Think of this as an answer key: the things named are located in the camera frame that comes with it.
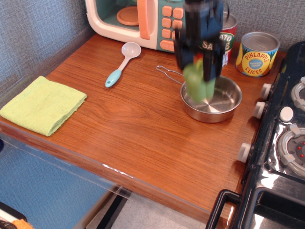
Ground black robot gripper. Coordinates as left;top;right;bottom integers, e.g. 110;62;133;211
174;0;225;81

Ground green toy bell pepper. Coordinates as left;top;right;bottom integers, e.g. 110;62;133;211
183;58;216;103

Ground white stove knob top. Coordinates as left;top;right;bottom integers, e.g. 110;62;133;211
260;83;272;101

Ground white stove knob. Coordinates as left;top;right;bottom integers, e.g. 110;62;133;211
253;102;265;119
260;83;272;101
237;143;252;163

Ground green folded rag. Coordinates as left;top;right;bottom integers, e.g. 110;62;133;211
0;76;87;136

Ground tomato sauce can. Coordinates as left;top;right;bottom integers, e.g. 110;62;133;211
196;11;239;68

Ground small steel pan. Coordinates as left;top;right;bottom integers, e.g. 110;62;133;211
156;65;243;124

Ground teal toy microwave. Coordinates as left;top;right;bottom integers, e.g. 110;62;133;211
85;0;185;52

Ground pineapple slices can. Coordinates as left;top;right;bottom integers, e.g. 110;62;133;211
235;31;280;77

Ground white and teal toy spoon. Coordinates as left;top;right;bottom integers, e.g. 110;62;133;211
105;42;142;88

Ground white stove knob middle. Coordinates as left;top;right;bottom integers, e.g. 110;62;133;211
253;102;265;119

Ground orange microwave turntable plate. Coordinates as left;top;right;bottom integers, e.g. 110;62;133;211
116;6;139;26

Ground white stove knob bottom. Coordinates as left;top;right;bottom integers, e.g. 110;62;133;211
237;143;252;163

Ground black toy stove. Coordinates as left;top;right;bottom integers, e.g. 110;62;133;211
206;42;305;229

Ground orange object bottom left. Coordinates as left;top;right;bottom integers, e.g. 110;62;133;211
12;219;34;229

